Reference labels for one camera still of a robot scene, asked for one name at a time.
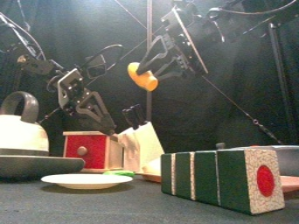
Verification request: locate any green toy corn husk leaf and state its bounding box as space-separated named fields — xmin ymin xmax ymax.
xmin=101 ymin=170 xmax=136 ymax=178

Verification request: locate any black camera cable loop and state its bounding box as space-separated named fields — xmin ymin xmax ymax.
xmin=78 ymin=43 xmax=125 ymax=73

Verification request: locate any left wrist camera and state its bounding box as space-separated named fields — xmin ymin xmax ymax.
xmin=81 ymin=53 xmax=108 ymax=80

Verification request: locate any metal frame corner post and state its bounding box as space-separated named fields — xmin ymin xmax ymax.
xmin=265 ymin=22 xmax=299 ymax=145

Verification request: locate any vertical metal frame pole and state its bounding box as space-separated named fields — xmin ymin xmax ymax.
xmin=145 ymin=0 xmax=154 ymax=122

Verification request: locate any white round plate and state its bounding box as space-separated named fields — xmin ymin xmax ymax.
xmin=40 ymin=173 xmax=134 ymax=191

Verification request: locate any wooden box with red drawer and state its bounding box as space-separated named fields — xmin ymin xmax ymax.
xmin=61 ymin=130 xmax=126 ymax=173

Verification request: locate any cream toy food piece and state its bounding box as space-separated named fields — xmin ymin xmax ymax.
xmin=140 ymin=158 xmax=162 ymax=177

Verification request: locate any black handled toy knife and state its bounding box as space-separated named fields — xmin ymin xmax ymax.
xmin=129 ymin=103 xmax=148 ymax=126
xmin=121 ymin=108 xmax=140 ymax=131

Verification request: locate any green toy sushi roll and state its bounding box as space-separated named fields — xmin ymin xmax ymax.
xmin=160 ymin=148 xmax=285 ymax=216

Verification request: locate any cream wooden knife block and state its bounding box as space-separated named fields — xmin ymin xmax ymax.
xmin=116 ymin=121 xmax=165 ymax=173

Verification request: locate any pink cutting board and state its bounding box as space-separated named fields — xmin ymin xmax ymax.
xmin=134 ymin=171 xmax=299 ymax=194

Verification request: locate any grey blue bowl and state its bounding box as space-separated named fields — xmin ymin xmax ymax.
xmin=228 ymin=144 xmax=299 ymax=178

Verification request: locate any dark grey round cooktop base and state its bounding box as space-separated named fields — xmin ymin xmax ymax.
xmin=0 ymin=155 xmax=86 ymax=179

